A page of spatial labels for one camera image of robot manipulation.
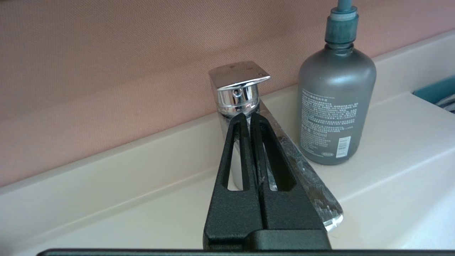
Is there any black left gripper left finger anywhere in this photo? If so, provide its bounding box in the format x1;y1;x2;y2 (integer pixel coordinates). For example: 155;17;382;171
203;113;265;250

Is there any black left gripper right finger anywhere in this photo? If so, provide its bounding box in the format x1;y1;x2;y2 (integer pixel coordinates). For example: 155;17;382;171
250;112;326;231

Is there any chrome faucet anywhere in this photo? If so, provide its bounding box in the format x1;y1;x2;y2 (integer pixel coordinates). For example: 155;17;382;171
208;60;344;233

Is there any white ceramic sink basin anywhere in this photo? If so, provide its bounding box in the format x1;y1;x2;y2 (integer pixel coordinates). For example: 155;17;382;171
0;30;455;250

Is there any grey pump soap bottle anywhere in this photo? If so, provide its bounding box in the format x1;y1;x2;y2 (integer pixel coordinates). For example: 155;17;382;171
298;0;378;166

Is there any blue tray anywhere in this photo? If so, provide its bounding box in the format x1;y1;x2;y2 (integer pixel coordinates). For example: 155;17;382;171
412;75;455;114

